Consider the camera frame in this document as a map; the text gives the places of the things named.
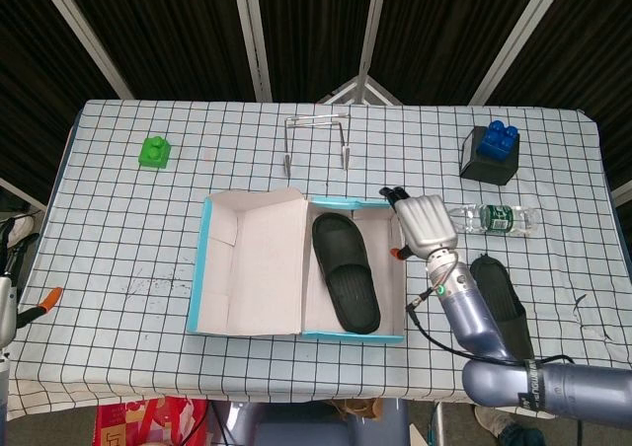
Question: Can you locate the red patterned bag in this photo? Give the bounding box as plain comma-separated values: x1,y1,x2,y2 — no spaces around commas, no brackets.
94,395,211,446

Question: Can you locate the black rubber slipper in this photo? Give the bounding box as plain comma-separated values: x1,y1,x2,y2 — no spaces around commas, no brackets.
468,253,535,363
311,212,381,335

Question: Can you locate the blue toy building brick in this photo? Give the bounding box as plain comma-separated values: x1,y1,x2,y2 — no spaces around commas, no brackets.
476,119,522,162

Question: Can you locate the grey sneaker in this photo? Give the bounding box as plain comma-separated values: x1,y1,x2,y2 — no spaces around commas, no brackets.
473,405,524,437

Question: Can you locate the green toy building brick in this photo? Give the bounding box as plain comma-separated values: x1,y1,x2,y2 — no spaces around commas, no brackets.
137,135,172,172

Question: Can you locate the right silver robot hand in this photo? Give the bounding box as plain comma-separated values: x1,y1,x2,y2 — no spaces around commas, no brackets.
378,186,459,262

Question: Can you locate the white triangular metal frame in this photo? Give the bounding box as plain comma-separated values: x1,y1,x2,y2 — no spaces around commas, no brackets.
318,75,404,106

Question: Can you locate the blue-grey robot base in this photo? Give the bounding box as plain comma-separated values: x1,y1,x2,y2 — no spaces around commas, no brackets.
209,399,411,446

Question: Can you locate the light blue cardboard shoe box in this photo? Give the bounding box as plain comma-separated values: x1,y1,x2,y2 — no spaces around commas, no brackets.
186,186,407,343

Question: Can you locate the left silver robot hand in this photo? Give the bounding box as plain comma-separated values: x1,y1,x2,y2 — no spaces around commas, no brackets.
0,218,64,349

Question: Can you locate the white black checkered tablecloth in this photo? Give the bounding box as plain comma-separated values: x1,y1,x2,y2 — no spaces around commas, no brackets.
0,99,632,420

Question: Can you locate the clear plastic water bottle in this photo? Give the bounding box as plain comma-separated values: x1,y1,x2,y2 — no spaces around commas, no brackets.
446,203,540,239

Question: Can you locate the metal wire stand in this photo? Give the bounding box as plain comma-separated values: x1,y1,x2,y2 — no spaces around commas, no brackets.
283,112,353,177

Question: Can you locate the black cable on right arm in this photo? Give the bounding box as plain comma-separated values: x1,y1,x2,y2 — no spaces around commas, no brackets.
405,258,577,368

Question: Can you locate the black folding screen white frame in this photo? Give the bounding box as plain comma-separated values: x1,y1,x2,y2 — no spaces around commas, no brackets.
0,0,632,220

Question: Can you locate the white sneaker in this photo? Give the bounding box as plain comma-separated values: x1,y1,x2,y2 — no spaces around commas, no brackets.
9,213,36,236

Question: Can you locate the brown paper bag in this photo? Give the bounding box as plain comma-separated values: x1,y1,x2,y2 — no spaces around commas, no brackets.
329,397,385,422

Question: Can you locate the black square holder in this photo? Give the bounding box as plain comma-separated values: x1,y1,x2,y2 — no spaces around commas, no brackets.
458,125,520,186

